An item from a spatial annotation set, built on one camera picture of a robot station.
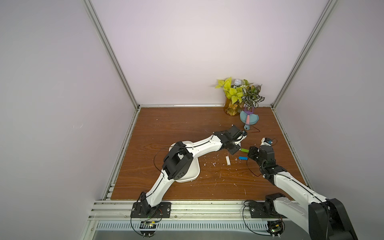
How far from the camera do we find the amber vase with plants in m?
0.94

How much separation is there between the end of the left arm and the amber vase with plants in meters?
0.24

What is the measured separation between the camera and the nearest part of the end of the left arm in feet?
2.21
